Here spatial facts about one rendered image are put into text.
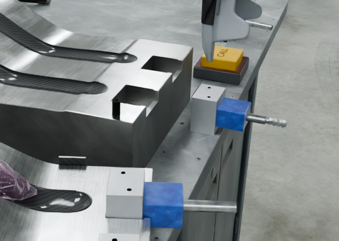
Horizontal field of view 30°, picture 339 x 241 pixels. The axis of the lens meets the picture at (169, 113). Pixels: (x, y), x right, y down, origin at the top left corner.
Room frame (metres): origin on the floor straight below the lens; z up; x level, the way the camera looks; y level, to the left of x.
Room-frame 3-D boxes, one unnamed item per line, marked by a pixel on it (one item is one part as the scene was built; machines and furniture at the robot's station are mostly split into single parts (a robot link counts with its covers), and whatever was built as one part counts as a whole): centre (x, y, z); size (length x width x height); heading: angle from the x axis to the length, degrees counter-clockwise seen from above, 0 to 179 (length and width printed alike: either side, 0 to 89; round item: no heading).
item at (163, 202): (0.53, -0.01, 0.86); 0.13 x 0.05 x 0.05; 91
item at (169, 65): (0.81, 0.01, 0.87); 0.05 x 0.05 x 0.04; 74
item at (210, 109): (0.79, -0.10, 0.83); 0.13 x 0.05 x 0.05; 72
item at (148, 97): (0.71, 0.04, 0.87); 0.05 x 0.05 x 0.04; 74
